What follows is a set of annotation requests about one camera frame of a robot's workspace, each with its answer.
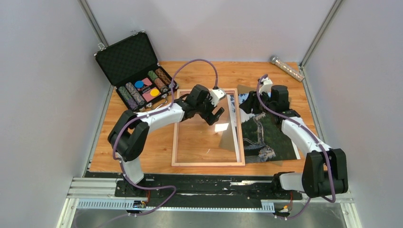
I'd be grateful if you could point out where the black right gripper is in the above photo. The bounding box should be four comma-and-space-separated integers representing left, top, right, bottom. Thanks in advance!
239, 89, 275, 115

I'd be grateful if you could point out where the wooden picture frame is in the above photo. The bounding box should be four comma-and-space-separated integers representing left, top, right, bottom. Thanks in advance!
171, 88, 246, 167

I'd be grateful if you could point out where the Great Wall photo print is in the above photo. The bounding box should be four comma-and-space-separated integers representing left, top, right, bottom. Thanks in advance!
228, 93, 301, 164

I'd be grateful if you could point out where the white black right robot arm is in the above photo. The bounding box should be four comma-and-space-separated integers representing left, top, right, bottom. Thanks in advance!
239, 85, 348, 202

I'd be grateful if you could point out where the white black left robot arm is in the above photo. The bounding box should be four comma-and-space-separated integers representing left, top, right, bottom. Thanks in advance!
107, 85, 227, 196

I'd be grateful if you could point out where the glittery silver tube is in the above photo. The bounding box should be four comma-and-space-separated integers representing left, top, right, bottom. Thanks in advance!
269, 55, 305, 82

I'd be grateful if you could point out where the yellow poker chip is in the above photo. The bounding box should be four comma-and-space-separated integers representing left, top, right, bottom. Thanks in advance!
150, 88, 160, 97

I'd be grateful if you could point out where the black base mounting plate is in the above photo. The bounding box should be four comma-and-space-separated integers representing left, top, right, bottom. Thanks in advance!
85, 171, 336, 210

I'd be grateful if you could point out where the blue poker chip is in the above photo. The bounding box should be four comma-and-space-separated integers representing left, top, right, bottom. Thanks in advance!
134, 81, 144, 89

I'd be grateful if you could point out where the black poker chip case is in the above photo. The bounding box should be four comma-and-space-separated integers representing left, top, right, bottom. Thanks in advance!
94, 31, 179, 112

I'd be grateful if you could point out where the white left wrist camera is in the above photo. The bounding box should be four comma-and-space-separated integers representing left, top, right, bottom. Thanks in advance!
210, 88, 227, 106

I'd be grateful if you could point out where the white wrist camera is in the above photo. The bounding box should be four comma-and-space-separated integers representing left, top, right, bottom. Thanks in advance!
259, 77, 273, 94
210, 88, 227, 106

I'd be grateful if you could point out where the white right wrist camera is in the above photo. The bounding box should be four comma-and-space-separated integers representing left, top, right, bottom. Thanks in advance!
259, 77, 273, 94

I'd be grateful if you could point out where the aluminium enclosure post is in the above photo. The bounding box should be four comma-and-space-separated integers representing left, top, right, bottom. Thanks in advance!
299, 0, 344, 68
78, 0, 109, 50

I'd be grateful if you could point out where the left aluminium enclosure post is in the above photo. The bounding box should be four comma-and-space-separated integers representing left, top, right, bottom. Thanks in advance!
78, 0, 109, 50

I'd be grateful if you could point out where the aluminium front rail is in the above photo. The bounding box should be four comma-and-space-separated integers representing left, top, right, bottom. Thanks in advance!
57, 177, 363, 228

